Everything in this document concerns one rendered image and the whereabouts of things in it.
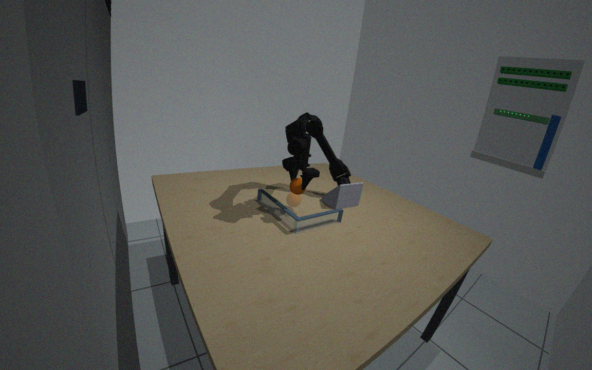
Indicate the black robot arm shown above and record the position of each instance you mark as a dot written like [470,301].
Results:
[299,141]

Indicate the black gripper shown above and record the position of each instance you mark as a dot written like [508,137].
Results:
[307,173]

